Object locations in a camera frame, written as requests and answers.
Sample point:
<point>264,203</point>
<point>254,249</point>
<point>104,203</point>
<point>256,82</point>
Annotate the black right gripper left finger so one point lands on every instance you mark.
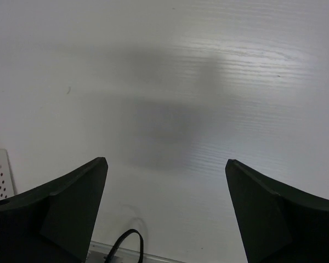
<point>53,222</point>

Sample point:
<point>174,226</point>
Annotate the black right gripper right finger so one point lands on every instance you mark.
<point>277,222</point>

